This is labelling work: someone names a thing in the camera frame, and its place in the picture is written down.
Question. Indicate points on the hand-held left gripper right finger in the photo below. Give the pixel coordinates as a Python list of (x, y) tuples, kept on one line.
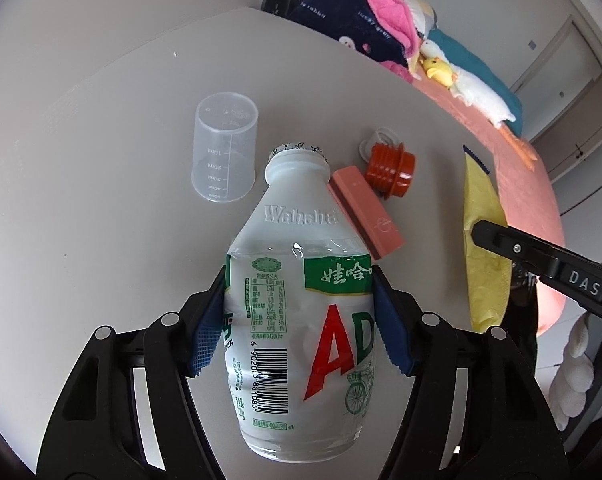
[(391, 325)]

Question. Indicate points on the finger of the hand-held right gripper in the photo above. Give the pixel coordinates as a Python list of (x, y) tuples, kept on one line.
[(531, 257)]

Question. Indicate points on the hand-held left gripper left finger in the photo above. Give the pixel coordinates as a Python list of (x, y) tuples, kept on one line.
[(208, 330)]

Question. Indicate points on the yellow packet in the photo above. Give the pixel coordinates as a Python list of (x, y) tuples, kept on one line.
[(483, 285)]

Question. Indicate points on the black-lined waste bin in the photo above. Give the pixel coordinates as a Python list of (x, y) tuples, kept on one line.
[(525, 320)]

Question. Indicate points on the white plastic drink bottle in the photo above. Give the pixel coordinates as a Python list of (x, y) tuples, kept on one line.
[(291, 240)]

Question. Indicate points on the bed with pink sheet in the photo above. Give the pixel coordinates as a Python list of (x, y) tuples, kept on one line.
[(526, 195)]

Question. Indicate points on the pink rectangular block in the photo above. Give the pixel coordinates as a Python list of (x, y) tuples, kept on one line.
[(366, 210)]

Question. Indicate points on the white plush toy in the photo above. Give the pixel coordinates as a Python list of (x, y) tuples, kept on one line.
[(576, 375)]

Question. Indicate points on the red ribbed bottle cap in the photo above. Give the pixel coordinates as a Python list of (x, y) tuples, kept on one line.
[(391, 172)]

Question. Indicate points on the white goose plush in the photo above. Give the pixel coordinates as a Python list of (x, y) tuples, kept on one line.
[(481, 95)]

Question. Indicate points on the clear plastic measuring cup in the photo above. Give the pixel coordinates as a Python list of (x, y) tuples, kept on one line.
[(221, 160)]

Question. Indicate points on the grey wardrobe door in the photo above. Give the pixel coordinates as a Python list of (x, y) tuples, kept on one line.
[(566, 70)]

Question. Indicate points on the teal blanket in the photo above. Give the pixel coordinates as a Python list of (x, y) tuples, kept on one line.
[(471, 60)]

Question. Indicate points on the yellow duck plush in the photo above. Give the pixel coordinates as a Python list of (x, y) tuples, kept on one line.
[(437, 70)]

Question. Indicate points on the pink fleece blanket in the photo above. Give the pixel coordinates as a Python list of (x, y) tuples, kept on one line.
[(386, 10)]

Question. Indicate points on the navy printed blanket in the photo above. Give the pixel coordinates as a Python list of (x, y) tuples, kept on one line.
[(341, 15)]

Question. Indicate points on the small wall switch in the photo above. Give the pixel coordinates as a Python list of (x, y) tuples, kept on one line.
[(532, 44)]

